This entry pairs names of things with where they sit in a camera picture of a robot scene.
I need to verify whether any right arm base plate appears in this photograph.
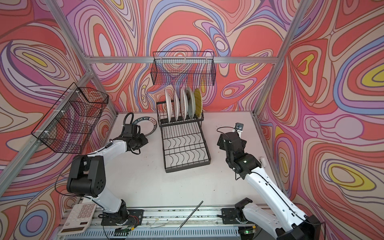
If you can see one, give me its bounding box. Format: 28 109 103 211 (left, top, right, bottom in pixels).
217 208 257 226

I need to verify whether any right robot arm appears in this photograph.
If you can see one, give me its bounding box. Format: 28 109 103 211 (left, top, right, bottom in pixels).
218 132 322 240

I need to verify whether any white calculator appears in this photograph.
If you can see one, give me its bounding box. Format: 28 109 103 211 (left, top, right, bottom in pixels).
58 203 98 236

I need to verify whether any back wall wire basket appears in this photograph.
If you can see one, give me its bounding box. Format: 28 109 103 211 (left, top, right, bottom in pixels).
151 51 216 86

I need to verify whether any small white table clip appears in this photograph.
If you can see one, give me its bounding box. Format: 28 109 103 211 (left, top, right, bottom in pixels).
260 157 269 168

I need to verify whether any left wall wire basket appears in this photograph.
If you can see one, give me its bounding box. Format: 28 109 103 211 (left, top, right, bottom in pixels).
31 83 109 154

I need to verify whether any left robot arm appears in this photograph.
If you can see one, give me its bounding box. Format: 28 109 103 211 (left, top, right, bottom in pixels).
67 124 148 225

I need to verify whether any metal rod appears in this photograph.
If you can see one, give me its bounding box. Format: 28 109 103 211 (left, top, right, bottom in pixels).
177 201 204 232

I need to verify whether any black wire dish rack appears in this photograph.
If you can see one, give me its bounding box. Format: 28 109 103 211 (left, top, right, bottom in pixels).
157 101 211 173

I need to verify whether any wall wire basket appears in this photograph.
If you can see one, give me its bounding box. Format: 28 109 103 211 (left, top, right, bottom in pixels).
151 51 216 86
31 83 109 154

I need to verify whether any white plate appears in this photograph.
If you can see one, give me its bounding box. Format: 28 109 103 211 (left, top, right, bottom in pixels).
165 90 173 123

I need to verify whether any pale green flower plate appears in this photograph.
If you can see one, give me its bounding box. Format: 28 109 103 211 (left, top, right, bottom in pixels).
186 87 196 119

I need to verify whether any yellow striped plate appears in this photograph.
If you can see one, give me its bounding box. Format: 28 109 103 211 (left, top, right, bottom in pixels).
194 89 203 119

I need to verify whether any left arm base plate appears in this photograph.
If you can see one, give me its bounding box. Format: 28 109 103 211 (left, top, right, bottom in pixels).
98 209 144 227

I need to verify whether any black rimmed lettered plate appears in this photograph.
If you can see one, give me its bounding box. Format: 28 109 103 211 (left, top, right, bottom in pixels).
133 116 158 137

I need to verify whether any orange sunburst plate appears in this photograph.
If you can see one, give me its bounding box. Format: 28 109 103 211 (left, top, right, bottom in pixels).
174 92 180 122
180 88 188 120

